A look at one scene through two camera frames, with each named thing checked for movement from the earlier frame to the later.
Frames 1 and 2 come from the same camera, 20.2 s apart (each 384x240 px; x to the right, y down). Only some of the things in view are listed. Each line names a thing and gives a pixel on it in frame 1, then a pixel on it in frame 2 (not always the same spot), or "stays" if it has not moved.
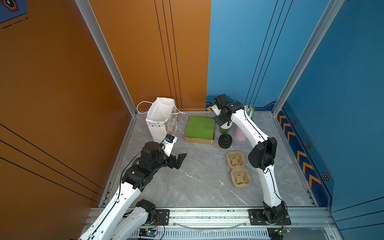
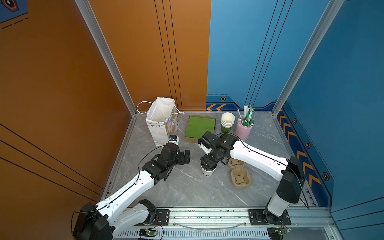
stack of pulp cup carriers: x=240 y=177 stays
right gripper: x=219 y=122 → x=205 y=162
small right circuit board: x=277 y=233 stays
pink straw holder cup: x=239 y=134 stays
